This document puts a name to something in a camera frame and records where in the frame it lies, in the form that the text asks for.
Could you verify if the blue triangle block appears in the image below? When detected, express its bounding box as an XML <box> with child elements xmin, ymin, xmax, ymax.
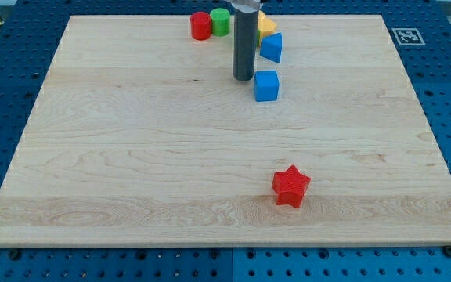
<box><xmin>260</xmin><ymin>33</ymin><xmax>283</xmax><ymax>63</ymax></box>

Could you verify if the wooden board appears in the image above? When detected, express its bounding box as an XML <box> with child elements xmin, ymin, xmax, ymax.
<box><xmin>0</xmin><ymin>15</ymin><xmax>451</xmax><ymax>248</ymax></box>

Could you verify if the red cylinder block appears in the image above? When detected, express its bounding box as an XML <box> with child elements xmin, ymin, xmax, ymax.
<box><xmin>189</xmin><ymin>12</ymin><xmax>211</xmax><ymax>41</ymax></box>

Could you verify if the yellow pentagon block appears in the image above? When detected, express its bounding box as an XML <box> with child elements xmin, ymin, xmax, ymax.
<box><xmin>258</xmin><ymin>11</ymin><xmax>277</xmax><ymax>41</ymax></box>

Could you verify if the green block behind pusher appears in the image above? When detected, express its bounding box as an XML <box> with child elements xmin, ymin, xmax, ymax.
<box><xmin>255</xmin><ymin>29</ymin><xmax>261</xmax><ymax>48</ymax></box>

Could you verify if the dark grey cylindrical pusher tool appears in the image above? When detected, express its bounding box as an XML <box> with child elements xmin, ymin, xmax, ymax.
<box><xmin>233</xmin><ymin>9</ymin><xmax>258</xmax><ymax>81</ymax></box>

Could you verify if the green cylinder block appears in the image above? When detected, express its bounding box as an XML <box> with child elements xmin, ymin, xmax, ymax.
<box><xmin>210</xmin><ymin>8</ymin><xmax>230</xmax><ymax>37</ymax></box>

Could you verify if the blue cube block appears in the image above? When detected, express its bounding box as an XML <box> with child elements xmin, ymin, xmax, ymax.
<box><xmin>254</xmin><ymin>70</ymin><xmax>280</xmax><ymax>102</ymax></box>

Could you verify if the silver tool mount plate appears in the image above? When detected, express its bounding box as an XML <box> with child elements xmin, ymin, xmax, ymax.
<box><xmin>226</xmin><ymin>0</ymin><xmax>263</xmax><ymax>13</ymax></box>

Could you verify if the red star block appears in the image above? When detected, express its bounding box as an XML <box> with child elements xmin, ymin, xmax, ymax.
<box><xmin>272</xmin><ymin>164</ymin><xmax>312</xmax><ymax>208</ymax></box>

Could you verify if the white fiducial marker tag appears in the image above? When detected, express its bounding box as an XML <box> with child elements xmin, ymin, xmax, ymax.
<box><xmin>392</xmin><ymin>27</ymin><xmax>425</xmax><ymax>46</ymax></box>

